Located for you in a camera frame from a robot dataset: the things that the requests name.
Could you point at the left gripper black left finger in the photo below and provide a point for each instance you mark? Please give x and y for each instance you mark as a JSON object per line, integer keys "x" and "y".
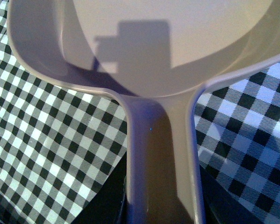
{"x": 109, "y": 205}

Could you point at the black white checkered bedsheet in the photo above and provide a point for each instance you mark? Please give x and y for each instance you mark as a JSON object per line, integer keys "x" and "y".
{"x": 59, "y": 147}

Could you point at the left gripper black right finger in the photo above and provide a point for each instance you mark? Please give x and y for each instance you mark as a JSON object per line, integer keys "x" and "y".
{"x": 220, "y": 206}

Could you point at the white plastic dustpan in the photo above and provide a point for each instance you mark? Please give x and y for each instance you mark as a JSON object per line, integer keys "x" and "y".
{"x": 156, "y": 58}

